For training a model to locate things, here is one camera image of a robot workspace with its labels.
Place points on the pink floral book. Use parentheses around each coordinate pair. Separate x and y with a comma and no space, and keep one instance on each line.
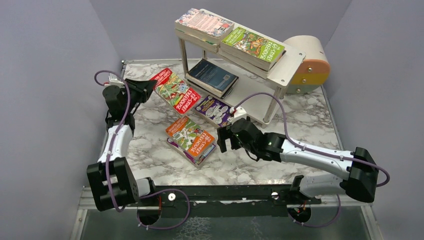
(205,26)

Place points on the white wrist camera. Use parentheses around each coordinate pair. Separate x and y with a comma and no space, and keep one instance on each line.
(114,80)
(237,113)

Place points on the white two-tier shelf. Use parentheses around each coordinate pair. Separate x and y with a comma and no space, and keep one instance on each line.
(262,109)

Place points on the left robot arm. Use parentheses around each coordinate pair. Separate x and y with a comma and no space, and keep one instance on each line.
(111,180)

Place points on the round wooden drawer box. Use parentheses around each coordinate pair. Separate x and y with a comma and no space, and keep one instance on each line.
(315,68)

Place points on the green 104-storey treehouse book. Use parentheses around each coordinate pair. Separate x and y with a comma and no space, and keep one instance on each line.
(211,47)

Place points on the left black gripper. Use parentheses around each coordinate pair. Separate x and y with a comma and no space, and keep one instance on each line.
(138,91)

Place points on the blue orange sunset book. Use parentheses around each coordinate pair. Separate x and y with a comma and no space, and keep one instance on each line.
(245,65)

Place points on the purple cartoon book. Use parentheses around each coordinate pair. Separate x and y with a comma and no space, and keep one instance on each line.
(214,111)

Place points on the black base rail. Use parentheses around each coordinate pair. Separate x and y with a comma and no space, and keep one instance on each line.
(205,201)

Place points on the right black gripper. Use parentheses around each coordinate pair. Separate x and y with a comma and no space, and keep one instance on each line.
(226,138)

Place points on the dark green forest book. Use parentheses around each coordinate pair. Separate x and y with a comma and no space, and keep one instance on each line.
(219,87)

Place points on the red bottom books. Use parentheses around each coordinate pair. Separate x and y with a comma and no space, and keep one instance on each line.
(196,161)

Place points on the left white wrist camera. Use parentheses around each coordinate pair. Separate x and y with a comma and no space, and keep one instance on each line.
(114,80)

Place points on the dark blue Nineteen Eighty-Four book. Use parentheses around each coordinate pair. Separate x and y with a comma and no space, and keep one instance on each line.
(204,70)

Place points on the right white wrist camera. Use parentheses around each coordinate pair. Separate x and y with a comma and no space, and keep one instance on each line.
(237,113)

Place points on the red 13-storey treehouse book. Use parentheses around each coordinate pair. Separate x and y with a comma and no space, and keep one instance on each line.
(175,92)

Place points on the green 65-storey treehouse book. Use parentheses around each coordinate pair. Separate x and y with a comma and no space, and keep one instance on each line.
(252,48)

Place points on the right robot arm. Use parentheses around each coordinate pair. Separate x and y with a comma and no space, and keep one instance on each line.
(354,174)

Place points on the orange 78-storey treehouse book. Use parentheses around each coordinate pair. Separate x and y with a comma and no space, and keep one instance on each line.
(190,136)

